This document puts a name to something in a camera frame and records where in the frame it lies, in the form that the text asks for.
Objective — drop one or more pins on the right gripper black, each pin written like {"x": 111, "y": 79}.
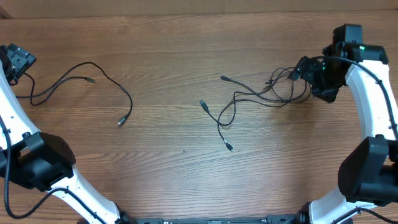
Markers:
{"x": 328, "y": 95}

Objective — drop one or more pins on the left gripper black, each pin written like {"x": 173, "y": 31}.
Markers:
{"x": 22, "y": 59}

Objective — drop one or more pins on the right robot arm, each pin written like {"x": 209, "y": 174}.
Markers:
{"x": 367, "y": 178}

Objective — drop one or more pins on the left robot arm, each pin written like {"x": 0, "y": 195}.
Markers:
{"x": 36, "y": 160}

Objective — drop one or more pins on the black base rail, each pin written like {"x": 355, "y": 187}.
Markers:
{"x": 269, "y": 219}

